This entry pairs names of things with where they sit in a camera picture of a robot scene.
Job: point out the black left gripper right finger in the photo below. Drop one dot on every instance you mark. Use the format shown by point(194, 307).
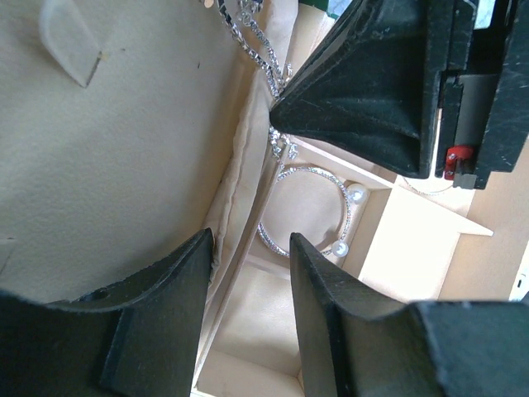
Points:
point(356, 341)

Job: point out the green jewelry box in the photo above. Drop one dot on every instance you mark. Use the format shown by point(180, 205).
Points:
point(129, 126)

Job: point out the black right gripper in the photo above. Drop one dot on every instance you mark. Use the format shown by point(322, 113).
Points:
point(369, 89)

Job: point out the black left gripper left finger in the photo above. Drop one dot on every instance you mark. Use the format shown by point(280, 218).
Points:
point(136, 337)

